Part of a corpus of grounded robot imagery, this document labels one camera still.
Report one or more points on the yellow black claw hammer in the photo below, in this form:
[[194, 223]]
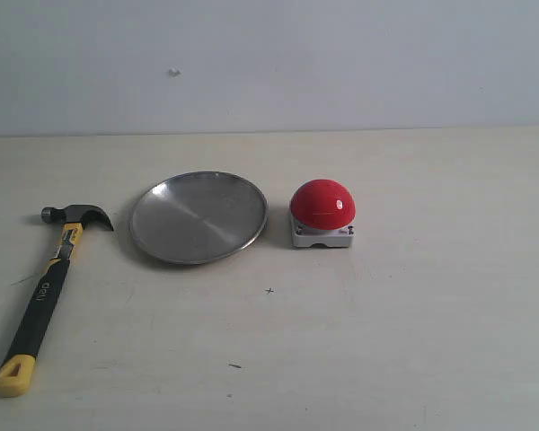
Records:
[[17, 368]]

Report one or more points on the red dome push button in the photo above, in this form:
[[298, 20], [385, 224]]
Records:
[[322, 212]]

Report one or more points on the round steel plate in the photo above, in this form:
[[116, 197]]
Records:
[[196, 218]]

